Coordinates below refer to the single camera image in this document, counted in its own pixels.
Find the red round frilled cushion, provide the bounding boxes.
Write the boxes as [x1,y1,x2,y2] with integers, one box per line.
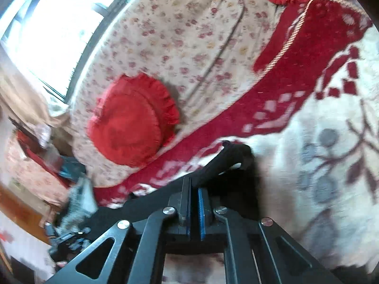
[88,73,180,168]

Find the floral bed sheet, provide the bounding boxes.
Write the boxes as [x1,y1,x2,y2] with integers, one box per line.
[69,0,285,188]

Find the pink floral cloth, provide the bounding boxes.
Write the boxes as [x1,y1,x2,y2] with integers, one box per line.
[6,136,72,208]

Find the window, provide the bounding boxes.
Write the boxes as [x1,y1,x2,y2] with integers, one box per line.
[0,0,140,101]

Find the black pants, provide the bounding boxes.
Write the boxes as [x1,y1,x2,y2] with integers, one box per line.
[86,140,299,256]

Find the brown wooden furniture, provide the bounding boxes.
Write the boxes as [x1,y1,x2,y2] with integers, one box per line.
[0,183,52,244]

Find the beige curtain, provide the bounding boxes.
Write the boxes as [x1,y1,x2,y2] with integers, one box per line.
[0,47,72,128]

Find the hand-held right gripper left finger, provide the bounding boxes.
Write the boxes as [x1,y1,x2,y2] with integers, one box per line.
[44,177,193,284]

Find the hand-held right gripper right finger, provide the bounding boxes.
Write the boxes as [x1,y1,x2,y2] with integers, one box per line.
[197,187,342,284]

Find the red and white patterned blanket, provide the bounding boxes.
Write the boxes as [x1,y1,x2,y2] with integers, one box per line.
[98,0,379,284]

